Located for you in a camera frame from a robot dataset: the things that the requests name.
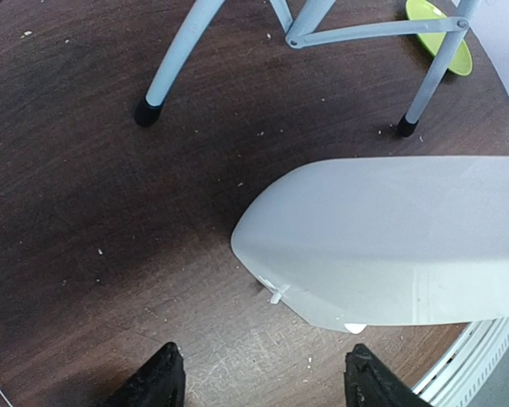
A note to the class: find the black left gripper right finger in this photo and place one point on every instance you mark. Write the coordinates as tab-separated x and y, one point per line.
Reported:
368	382

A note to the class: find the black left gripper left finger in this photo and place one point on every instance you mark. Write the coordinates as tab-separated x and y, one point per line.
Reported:
160	381

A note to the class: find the white metronome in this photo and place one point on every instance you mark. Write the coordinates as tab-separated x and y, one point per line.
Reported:
396	241

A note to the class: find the aluminium front rail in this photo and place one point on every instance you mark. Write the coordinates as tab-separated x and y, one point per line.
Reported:
465	367

